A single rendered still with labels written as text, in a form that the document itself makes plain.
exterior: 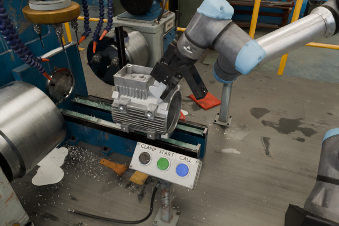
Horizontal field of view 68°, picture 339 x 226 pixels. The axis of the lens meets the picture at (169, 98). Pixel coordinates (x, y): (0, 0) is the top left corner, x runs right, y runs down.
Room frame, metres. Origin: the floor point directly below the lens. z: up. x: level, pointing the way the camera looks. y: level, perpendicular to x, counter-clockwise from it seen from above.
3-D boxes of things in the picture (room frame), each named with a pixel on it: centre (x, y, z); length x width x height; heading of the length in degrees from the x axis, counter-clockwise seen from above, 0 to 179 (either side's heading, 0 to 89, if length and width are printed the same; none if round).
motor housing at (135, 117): (0.75, 0.08, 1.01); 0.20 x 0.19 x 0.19; 69
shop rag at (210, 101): (1.11, -0.19, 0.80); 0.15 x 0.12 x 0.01; 32
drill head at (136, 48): (1.17, 0.24, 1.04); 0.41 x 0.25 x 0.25; 158
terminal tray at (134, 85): (0.76, 0.11, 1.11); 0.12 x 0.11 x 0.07; 69
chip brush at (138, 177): (0.63, 0.17, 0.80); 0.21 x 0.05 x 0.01; 63
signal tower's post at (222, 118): (0.94, -0.25, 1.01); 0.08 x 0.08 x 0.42; 68
